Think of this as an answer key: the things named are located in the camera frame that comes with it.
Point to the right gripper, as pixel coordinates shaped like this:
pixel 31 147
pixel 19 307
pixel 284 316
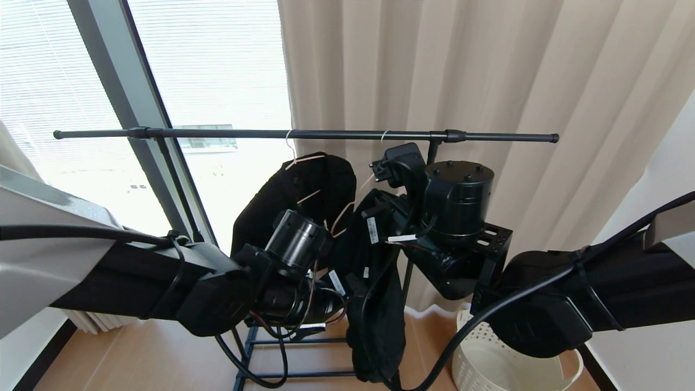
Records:
pixel 393 222

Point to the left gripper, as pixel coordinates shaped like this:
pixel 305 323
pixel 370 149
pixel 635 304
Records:
pixel 336 293

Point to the black garment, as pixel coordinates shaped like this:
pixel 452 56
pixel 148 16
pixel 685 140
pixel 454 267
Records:
pixel 374 315

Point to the black shorts with white logo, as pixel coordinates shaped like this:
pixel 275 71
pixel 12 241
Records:
pixel 293 184

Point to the pink clothes hanger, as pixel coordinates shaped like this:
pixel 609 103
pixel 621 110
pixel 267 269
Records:
pixel 304 158
pixel 342 214

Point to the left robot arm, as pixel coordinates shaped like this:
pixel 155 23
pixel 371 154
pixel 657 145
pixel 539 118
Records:
pixel 136 277

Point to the white laundry basket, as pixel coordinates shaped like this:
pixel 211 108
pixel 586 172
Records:
pixel 488 364

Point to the black clothes rack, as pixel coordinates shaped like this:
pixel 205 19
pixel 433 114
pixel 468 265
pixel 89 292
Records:
pixel 244 133

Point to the window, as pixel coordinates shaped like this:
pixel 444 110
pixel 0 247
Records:
pixel 217 65

